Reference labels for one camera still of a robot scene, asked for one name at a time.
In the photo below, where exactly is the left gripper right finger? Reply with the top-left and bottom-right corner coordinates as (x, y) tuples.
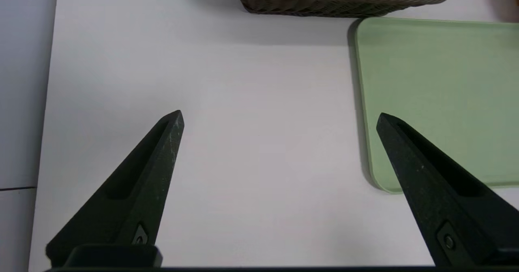
(376, 112), (519, 269)

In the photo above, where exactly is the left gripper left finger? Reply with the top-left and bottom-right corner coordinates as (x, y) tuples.
(45, 110), (185, 268)

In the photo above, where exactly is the green plastic tray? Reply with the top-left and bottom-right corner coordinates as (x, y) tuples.
(354, 17), (519, 194)

